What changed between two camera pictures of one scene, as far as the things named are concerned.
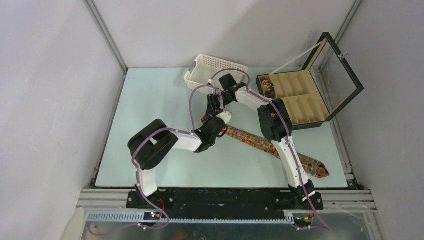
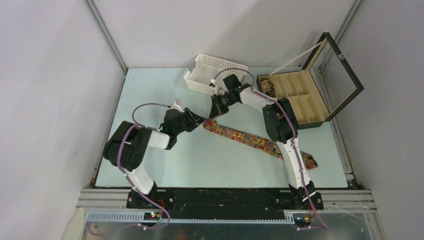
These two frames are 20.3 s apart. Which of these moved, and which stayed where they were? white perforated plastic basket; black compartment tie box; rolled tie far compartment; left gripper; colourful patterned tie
Moved: left gripper; colourful patterned tie
Stayed: black compartment tie box; rolled tie far compartment; white perforated plastic basket
